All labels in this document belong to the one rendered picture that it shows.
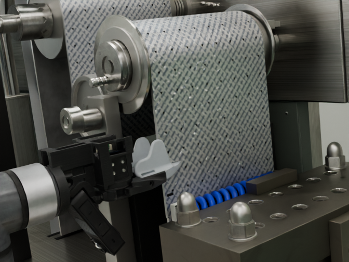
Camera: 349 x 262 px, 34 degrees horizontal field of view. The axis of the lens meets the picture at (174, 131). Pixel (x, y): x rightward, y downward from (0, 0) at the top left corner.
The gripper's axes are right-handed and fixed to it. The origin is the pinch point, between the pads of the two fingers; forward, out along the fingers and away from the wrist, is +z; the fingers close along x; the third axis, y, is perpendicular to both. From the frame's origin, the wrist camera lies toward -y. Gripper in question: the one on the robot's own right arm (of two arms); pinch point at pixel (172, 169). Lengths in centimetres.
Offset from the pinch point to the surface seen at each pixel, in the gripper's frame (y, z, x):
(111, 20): 22.6, -3.1, 6.6
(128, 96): 11.4, -3.4, 4.2
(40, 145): 0.2, -2.2, 41.3
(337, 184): -6.0, 21.4, -13.4
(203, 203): -5.4, 2.4, -3.6
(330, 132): -61, 263, 172
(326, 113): -48, 263, 174
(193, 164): -0.2, 4.0, -0.3
